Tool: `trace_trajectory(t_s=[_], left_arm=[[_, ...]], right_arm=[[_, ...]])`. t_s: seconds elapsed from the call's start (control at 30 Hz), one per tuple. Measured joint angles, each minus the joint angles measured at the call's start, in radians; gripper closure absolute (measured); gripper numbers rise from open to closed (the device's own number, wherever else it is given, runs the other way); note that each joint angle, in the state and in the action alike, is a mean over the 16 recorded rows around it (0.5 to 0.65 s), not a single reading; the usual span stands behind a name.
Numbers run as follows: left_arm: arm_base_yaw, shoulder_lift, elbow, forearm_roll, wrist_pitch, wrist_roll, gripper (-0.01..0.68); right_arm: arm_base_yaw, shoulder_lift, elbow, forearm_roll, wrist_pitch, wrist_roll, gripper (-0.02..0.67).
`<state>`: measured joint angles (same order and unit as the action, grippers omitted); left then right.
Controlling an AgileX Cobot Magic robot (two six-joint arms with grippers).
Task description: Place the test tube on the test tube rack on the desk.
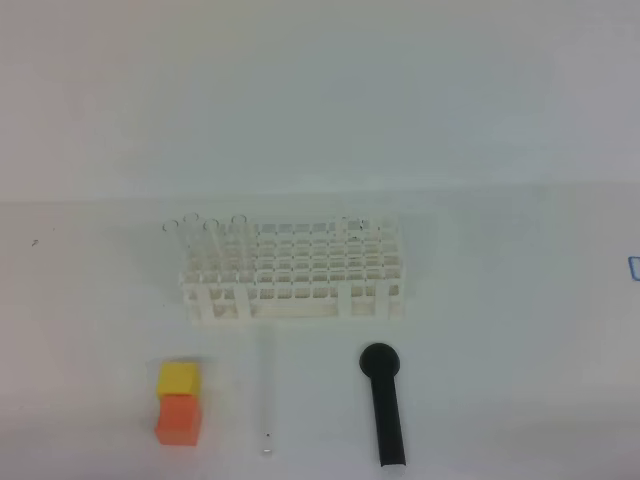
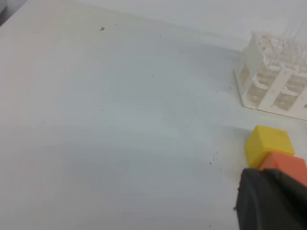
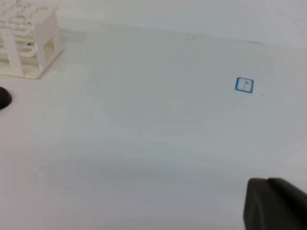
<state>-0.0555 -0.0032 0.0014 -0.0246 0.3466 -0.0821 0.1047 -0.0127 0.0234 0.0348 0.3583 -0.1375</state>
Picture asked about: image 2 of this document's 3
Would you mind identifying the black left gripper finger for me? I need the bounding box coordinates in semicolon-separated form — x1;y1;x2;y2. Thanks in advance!
235;168;307;230

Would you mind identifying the white test tube rack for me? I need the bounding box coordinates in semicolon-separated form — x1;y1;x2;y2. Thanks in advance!
234;32;307;120

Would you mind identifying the orange cube block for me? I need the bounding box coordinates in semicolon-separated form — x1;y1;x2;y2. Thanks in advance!
258;152;307;185

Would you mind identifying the yellow cube block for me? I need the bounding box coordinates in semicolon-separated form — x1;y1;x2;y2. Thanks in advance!
245;125;295;168

